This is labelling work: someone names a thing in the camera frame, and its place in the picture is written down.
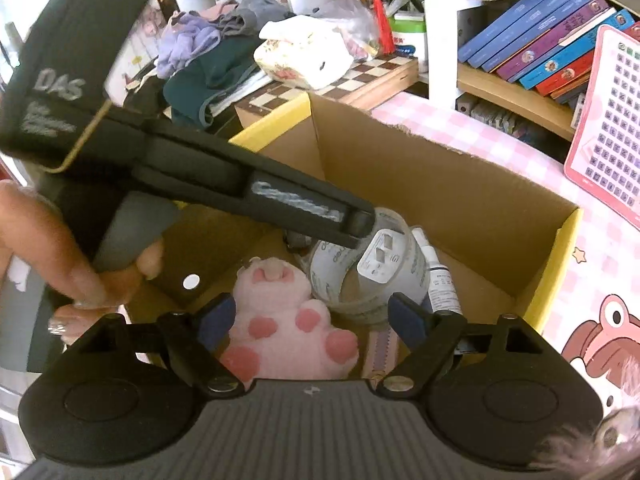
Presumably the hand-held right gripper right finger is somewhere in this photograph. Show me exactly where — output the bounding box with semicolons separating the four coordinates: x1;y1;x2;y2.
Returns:
376;292;571;397

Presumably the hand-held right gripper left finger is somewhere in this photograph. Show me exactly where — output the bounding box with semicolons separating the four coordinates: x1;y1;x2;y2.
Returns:
62;292;241;396

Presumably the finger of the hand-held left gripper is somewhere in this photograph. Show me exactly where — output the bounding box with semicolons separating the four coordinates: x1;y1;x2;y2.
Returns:
242;156;377;250

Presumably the white spray bottle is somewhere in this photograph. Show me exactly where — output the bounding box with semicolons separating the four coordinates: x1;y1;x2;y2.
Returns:
410;227;463;318

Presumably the pink utility knife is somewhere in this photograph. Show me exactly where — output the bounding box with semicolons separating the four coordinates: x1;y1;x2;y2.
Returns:
365;330;401;386

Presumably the pink plush toy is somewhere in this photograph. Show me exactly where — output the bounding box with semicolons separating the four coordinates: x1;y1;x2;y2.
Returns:
220;256;360;388

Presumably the white charger block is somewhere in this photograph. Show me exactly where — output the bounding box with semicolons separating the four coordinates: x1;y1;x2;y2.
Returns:
356;230;408;286

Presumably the grey tape roll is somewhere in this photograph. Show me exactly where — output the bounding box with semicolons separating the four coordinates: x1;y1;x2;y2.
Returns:
300;207;431;328

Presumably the yellow cardboard box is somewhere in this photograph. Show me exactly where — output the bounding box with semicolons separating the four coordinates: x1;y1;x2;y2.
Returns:
145;91;585;386

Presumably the person's left hand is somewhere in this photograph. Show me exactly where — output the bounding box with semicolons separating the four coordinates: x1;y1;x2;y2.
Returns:
0;180;167;346

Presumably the pile of clothes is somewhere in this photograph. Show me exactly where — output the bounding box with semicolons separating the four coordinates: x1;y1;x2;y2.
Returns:
122;0;296;131

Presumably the wooden chessboard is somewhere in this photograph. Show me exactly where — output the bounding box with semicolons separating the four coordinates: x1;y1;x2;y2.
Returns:
235;55;420;128

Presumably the white floral bag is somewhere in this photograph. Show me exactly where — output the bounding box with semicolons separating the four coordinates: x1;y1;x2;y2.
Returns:
253;15;355;96

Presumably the clear plastic bag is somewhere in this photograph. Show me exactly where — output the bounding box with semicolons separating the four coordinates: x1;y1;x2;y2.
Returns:
307;0;383;61

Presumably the green white box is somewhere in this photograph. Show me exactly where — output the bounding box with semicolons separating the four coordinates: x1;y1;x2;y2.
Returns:
387;12;430;73

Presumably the red tassel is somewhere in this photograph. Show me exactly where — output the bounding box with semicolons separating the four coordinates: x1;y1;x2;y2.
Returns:
365;0;398;56

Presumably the row of small dark booklets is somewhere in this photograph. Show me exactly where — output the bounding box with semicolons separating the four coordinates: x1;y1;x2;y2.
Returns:
457;92;541;143

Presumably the white bookshelf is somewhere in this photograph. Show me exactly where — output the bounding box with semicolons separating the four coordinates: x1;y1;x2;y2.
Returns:
417;0;578;142

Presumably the grey fluffy fur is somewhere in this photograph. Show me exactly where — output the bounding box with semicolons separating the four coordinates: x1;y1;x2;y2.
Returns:
532;407;640;480

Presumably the row of blue purple books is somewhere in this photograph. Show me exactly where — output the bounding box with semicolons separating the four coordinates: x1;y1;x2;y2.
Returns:
457;0;640;106

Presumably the pink learning tablet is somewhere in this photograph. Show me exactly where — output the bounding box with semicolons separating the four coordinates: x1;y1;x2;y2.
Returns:
564;24;640;233

